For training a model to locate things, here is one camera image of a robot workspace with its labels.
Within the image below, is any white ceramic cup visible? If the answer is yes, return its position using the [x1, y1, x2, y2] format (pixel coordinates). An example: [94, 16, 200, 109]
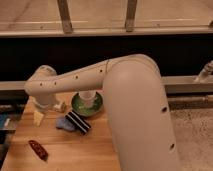
[79, 91, 96, 108]

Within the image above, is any wooden cutting board table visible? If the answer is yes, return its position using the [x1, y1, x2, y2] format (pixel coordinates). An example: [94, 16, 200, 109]
[1, 97, 120, 171]

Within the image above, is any dark red pepper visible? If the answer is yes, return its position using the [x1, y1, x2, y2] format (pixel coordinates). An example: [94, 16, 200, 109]
[28, 140, 48, 161]

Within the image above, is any black white striped block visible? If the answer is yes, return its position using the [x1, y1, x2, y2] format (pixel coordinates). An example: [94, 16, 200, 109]
[65, 111, 91, 134]

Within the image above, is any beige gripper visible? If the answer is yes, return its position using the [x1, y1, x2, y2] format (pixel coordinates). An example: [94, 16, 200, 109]
[33, 101, 54, 126]

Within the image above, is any left metal post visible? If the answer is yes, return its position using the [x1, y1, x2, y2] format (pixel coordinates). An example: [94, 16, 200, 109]
[57, 0, 73, 34]

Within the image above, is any right metal post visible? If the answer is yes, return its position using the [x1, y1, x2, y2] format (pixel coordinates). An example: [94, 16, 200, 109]
[125, 0, 137, 32]

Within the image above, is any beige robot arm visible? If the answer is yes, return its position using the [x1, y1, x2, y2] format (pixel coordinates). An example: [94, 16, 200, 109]
[24, 54, 181, 171]

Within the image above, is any blue cloth piece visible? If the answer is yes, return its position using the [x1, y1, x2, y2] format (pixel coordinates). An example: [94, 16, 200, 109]
[56, 116, 75, 132]

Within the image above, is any metal post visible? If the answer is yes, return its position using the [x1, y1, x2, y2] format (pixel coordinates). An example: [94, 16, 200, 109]
[125, 0, 137, 32]
[57, 0, 73, 34]

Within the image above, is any green ceramic plate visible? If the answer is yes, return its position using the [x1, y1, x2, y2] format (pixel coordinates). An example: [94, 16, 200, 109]
[71, 93, 103, 117]

